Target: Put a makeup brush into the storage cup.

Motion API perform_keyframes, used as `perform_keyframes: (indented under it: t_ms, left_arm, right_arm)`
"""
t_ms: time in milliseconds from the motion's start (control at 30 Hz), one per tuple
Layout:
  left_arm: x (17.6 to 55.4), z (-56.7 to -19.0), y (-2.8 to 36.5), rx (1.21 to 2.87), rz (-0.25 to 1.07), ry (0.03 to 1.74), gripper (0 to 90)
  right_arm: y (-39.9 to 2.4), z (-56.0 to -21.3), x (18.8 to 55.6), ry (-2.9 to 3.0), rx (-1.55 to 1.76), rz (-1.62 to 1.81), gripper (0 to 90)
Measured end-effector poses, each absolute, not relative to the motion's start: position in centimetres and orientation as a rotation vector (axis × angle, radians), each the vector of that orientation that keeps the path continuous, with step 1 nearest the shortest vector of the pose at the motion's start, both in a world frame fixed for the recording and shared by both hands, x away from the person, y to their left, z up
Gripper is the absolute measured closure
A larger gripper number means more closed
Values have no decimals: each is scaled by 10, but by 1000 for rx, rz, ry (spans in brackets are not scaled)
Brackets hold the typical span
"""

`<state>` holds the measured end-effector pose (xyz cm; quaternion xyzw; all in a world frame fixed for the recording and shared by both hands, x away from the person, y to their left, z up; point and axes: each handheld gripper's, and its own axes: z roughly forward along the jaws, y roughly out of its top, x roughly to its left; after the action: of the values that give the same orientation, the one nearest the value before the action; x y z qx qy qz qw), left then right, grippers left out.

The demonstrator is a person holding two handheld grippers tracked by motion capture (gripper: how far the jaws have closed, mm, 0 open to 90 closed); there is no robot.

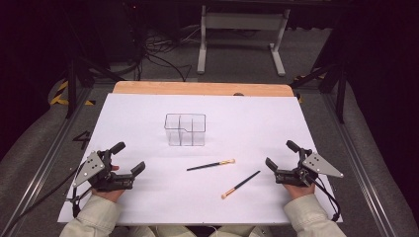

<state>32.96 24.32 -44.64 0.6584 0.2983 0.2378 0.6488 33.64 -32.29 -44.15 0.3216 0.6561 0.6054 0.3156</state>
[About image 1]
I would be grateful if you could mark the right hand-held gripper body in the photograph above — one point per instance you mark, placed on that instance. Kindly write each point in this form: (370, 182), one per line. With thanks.
(319, 164)

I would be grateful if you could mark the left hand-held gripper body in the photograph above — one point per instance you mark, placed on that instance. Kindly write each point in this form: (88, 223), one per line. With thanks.
(90, 168)

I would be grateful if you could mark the black makeup brush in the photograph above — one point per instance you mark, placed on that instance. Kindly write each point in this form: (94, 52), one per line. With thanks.
(242, 183)
(207, 165)

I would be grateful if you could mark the clear plastic organizer box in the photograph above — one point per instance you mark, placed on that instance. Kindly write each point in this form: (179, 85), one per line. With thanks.
(186, 140)

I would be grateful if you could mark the person's left hand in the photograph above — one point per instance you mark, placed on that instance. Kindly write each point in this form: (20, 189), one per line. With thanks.
(108, 195)

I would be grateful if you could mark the person's right hand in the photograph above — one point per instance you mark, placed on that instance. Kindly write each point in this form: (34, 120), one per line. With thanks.
(298, 191)

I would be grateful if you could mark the black tripod stand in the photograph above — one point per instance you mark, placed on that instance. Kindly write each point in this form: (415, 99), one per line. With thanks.
(71, 89)
(341, 95)

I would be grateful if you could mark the white table sheet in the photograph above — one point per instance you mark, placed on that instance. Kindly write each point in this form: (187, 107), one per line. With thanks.
(204, 204)

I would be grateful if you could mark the yellow black floor tape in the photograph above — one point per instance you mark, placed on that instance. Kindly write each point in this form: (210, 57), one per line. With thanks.
(59, 95)

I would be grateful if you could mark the wooden table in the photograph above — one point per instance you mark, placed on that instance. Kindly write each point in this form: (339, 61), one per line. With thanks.
(197, 88)

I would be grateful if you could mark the white metal stand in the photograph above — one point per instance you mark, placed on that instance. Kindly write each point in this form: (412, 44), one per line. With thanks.
(243, 21)

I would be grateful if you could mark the aluminium floor rail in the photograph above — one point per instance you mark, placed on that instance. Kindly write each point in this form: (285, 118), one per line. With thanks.
(359, 164)
(42, 168)

